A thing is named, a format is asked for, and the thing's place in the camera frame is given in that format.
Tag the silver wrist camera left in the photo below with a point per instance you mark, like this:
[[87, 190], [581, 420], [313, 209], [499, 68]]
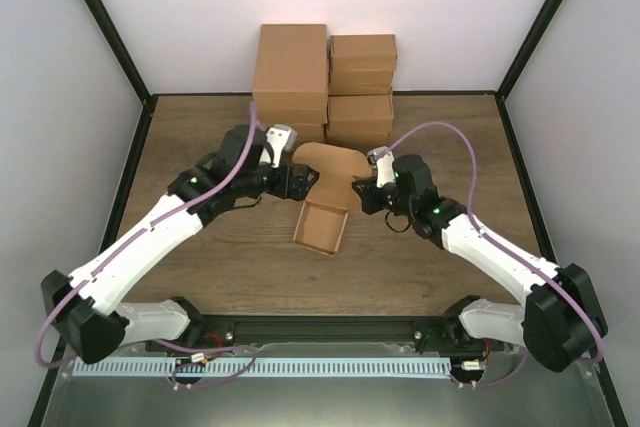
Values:
[[279, 139]]

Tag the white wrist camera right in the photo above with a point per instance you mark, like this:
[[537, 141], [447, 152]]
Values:
[[381, 160]]

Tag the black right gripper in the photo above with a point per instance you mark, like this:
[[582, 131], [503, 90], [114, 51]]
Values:
[[370, 204]]

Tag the top large cardboard box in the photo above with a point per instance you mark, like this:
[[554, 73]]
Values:
[[291, 68]]

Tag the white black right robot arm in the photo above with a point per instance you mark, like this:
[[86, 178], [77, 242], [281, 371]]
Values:
[[557, 316]]

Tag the top small cardboard box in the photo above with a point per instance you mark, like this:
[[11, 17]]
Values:
[[364, 52]]

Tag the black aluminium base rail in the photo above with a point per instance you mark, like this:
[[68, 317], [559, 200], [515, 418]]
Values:
[[320, 329]]

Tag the large cardboard box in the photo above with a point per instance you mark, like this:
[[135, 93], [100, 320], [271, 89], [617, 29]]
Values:
[[303, 132], [291, 68], [292, 116], [304, 146]]

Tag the bottom small cardboard box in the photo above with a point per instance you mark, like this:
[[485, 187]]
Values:
[[358, 140]]

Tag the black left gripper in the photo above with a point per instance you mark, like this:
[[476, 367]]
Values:
[[300, 189]]

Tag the bottom large cardboard box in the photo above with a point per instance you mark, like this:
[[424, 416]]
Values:
[[304, 146]]

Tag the light blue slotted cable duct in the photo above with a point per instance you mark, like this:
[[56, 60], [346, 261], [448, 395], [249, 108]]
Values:
[[402, 367]]

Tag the black cage frame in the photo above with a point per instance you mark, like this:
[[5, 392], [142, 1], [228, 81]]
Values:
[[556, 316]]

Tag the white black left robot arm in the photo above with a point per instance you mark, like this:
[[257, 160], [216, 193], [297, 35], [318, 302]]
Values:
[[86, 307]]

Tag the small cardboard box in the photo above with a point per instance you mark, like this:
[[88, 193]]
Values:
[[358, 140], [369, 114], [350, 82], [364, 52]]

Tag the upper small cardboard box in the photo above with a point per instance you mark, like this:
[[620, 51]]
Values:
[[350, 82]]

